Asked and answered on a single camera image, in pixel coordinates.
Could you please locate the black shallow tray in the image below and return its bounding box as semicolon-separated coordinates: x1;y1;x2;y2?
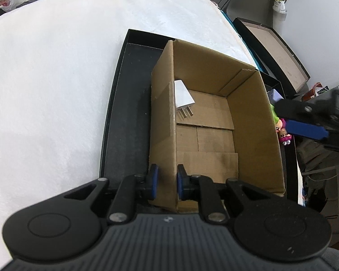
99;29;300;206

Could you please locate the brown cardboard box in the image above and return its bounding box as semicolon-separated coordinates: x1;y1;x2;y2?
147;40;287;213

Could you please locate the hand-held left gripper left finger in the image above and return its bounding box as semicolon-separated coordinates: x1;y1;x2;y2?
64;164;159;224

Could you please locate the lilac purple box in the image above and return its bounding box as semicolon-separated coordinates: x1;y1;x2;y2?
267;89;284;104

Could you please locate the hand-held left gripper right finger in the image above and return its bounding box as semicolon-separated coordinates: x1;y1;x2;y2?
177;164;274;224

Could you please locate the white plug charger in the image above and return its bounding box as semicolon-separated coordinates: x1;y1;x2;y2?
174;80;195;118

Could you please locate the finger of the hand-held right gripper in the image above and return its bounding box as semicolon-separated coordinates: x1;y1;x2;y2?
287;119;337;147
273;98;332;125

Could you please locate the black lid with brown inside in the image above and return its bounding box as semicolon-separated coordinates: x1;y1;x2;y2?
232;17;311;94

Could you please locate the pink-haired toy figure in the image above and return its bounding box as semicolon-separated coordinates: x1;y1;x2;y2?
275;117;293;146

